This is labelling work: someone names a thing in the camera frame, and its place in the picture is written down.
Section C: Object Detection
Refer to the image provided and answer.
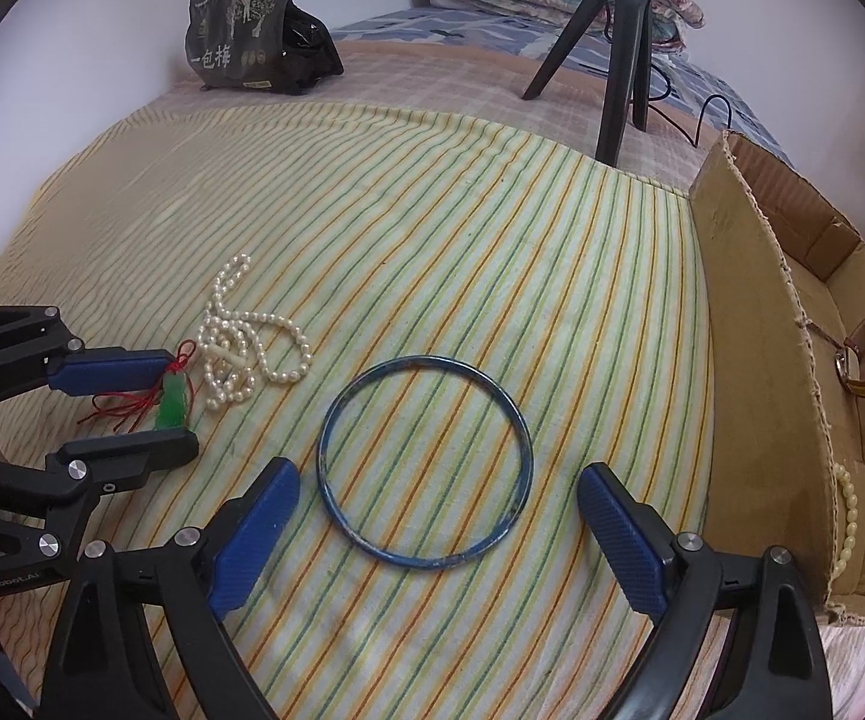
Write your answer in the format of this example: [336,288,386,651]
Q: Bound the large cream bead bracelet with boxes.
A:
[827,461,861,586]

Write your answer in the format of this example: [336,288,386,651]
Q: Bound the black tripod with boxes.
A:
[522,0,652,166]

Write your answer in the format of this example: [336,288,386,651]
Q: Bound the green jade red-cord pendant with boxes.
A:
[80,338,198,433]

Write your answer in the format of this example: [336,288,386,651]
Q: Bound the cream pearl necklace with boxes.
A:
[196,252,316,415]

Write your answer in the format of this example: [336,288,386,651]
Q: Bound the striped yellow bed sheet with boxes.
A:
[0,103,714,718]

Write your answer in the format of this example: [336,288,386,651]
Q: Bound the black snack bag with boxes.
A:
[185,0,345,94]

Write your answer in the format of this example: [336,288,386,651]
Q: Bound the blue patterned mattress cover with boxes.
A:
[334,7,787,160]

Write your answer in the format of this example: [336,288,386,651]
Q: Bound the blue bangle bracelet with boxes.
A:
[315,354,535,569]

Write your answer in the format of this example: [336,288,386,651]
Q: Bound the black power cable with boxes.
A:
[645,58,735,148]

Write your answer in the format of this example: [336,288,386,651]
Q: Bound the cardboard box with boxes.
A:
[689,132,865,624]

